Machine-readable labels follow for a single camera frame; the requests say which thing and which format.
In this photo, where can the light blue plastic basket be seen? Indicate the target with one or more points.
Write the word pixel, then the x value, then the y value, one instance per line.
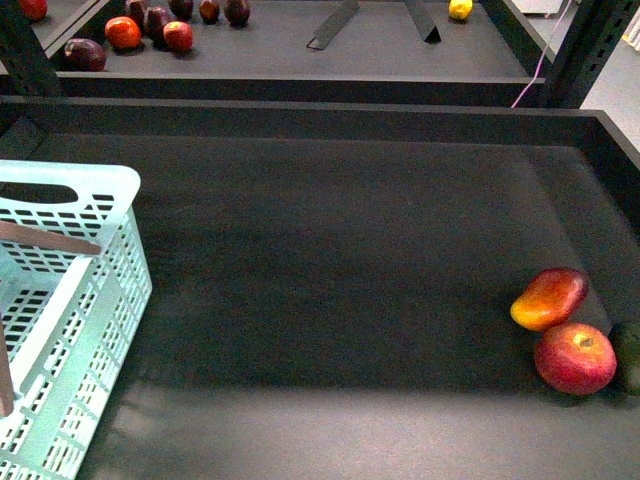
pixel 68 320

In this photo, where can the dark red apple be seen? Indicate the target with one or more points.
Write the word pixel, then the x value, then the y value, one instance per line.
pixel 237 12
pixel 156 18
pixel 84 55

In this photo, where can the small red apple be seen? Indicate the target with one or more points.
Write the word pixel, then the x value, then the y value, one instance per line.
pixel 178 36

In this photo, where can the dark red apple front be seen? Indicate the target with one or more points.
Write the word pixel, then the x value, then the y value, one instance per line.
pixel 84 55

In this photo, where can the black triangular divider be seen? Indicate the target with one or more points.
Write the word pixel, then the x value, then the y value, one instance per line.
pixel 424 23

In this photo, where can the black flat divider strip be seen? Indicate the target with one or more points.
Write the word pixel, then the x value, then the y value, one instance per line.
pixel 332 26

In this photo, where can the red yellow mango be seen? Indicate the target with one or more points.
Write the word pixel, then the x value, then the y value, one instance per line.
pixel 550 298

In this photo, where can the small dark red fruit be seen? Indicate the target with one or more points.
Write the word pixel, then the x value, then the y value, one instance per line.
pixel 209 11

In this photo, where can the yellow lemon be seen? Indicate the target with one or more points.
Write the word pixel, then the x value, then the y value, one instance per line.
pixel 460 10

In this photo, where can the orange tomato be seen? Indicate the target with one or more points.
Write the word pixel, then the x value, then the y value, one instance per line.
pixel 123 33

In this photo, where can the dark green avocado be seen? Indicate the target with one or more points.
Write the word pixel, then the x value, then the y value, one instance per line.
pixel 624 338

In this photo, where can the red fruit far left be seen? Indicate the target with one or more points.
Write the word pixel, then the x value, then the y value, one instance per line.
pixel 34 10

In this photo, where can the black upright post left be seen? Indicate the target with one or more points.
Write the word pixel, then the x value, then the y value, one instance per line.
pixel 23 56

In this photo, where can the black shelf upright post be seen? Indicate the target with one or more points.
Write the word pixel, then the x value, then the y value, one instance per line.
pixel 593 35

